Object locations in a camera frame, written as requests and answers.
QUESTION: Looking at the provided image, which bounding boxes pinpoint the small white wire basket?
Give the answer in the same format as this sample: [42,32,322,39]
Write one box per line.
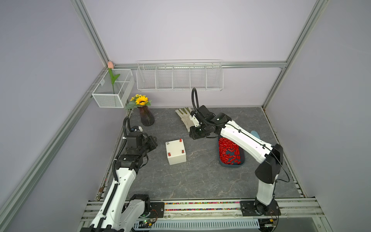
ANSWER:
[92,69,135,108]

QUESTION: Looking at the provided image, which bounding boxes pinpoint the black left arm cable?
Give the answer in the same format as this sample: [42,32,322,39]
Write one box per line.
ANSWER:
[122,115,131,137]

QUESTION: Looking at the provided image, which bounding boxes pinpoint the dark purple glass vase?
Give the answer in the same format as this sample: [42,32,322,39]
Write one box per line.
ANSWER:
[139,105,155,126]

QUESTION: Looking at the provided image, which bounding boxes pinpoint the white metal box with screws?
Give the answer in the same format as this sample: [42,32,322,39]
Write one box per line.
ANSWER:
[165,139,186,165]

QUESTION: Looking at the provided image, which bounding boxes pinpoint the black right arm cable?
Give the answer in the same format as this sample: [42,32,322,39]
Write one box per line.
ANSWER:
[191,87,215,128]

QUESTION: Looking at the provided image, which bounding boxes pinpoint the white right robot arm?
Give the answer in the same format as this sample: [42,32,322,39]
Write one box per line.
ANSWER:
[189,105,283,217]

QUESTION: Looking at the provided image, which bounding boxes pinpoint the white work glove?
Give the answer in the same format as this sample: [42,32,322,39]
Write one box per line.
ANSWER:
[175,107,194,132]

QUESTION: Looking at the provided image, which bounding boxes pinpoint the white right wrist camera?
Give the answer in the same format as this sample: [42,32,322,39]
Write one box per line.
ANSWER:
[189,115,200,128]

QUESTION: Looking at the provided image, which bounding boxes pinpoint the long white wire shelf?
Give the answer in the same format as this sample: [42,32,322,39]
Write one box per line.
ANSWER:
[136,60,224,91]

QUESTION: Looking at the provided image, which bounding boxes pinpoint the white vented cable duct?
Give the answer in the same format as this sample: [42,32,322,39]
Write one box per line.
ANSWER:
[132,218,260,232]

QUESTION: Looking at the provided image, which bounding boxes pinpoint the pile of red sleeves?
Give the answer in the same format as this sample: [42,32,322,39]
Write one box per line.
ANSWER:
[218,137,242,165]

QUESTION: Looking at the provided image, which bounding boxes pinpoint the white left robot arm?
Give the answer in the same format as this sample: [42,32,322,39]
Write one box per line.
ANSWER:
[80,131,158,232]

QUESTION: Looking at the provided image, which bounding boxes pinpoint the light blue garden trowel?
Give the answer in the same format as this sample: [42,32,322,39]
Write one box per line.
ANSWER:
[250,130,260,139]

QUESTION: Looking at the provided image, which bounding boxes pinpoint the yellow sunflower bouquet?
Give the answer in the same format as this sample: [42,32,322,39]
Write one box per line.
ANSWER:
[125,94,151,110]

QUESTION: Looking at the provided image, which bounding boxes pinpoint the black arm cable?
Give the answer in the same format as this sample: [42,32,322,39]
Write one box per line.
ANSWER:
[122,115,131,137]
[191,87,215,128]

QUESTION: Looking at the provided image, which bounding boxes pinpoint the pink artificial tulip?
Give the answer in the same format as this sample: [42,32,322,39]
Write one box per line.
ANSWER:
[107,61,120,94]

